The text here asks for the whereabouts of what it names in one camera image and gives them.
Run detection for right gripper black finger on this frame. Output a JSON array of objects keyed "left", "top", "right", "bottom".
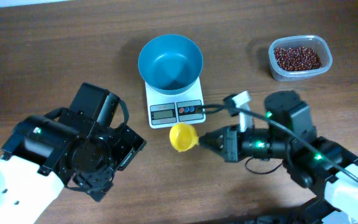
[
  {"left": 200, "top": 143, "right": 226, "bottom": 159},
  {"left": 199, "top": 127, "right": 227, "bottom": 146}
]

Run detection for yellow measuring scoop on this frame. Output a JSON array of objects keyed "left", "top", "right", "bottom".
[{"left": 169, "top": 123, "right": 199, "bottom": 152}]

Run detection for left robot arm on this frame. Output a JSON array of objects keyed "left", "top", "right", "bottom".
[{"left": 0, "top": 83, "right": 146, "bottom": 223}]

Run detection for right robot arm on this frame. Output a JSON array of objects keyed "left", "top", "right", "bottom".
[{"left": 196, "top": 91, "right": 358, "bottom": 223}]

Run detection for white digital kitchen scale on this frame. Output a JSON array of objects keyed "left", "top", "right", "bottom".
[{"left": 145, "top": 78, "right": 206, "bottom": 129}]

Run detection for teal plastic bowl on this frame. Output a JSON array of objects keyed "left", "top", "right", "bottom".
[{"left": 137, "top": 34, "right": 204, "bottom": 95}]

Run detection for clear plastic container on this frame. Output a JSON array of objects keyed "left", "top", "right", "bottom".
[{"left": 268, "top": 35, "right": 333, "bottom": 82}]

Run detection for red beans in container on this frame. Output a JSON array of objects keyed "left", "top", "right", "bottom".
[{"left": 273, "top": 47, "right": 322, "bottom": 72}]

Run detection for aluminium frame rail base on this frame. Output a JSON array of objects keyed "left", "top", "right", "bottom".
[{"left": 225, "top": 211, "right": 323, "bottom": 224}]

